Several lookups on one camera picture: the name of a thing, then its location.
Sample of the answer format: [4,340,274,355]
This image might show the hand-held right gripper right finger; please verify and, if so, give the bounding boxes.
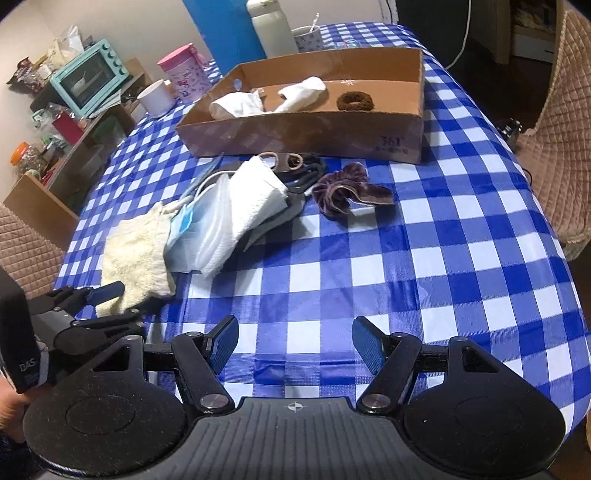
[352,316,504,415]

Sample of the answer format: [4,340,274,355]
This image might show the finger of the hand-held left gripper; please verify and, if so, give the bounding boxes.
[53,310,149,356]
[28,281,126,318]

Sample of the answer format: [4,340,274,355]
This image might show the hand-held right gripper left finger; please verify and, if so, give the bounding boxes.
[90,315,241,415]

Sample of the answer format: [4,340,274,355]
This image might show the cream knitted cloth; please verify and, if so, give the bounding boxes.
[100,202,178,319]

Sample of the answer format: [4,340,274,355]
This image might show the blue face mask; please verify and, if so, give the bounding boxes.
[164,178,232,274]

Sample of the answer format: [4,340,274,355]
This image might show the brown cloth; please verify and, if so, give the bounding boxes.
[240,191,306,251]

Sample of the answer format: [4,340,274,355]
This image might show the white towel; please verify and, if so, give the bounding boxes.
[201,155,290,280]

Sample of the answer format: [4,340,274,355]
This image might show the purple velvet scrunchie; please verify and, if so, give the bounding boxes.
[311,161,396,218]

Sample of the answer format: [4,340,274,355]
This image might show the shallow cardboard box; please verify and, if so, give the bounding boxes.
[175,47,426,165]

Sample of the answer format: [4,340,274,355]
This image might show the person's left hand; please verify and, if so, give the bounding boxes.
[0,376,29,435]

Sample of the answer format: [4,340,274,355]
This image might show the quilted beige chair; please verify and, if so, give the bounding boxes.
[515,9,591,260]
[0,203,66,289]

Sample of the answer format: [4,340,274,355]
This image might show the blue checked tablecloth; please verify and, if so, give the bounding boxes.
[53,21,591,418]

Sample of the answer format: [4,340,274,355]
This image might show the wooden side cabinet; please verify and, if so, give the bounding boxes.
[28,58,149,213]

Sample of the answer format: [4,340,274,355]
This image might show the jar with orange lid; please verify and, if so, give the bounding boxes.
[11,142,48,179]

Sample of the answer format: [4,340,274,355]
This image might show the black headband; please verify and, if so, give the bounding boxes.
[277,156,329,195]

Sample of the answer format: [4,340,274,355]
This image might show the white cup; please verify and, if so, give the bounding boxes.
[137,79,177,116]

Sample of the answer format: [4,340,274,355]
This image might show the teal toaster oven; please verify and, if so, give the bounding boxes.
[49,39,132,119]

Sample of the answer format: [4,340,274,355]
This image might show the pink cartoon cup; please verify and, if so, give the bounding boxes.
[157,43,216,105]

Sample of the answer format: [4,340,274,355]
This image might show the brown fuzzy scrunchie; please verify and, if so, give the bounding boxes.
[336,91,376,112]

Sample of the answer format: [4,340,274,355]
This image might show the white sock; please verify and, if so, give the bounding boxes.
[274,76,329,114]

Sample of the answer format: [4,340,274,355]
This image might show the white bottle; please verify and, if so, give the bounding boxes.
[246,0,299,59]

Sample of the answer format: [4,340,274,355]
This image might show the patterned mug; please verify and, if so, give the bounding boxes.
[291,25,325,53]

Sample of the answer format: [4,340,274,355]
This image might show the black appliance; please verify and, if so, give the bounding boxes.
[396,0,498,52]

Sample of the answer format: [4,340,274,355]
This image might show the wooden shelf unit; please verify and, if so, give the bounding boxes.
[496,0,565,66]

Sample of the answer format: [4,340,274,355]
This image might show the beige hair ties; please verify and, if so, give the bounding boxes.
[259,151,305,173]

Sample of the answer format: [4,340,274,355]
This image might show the white cable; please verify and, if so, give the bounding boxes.
[444,0,472,71]

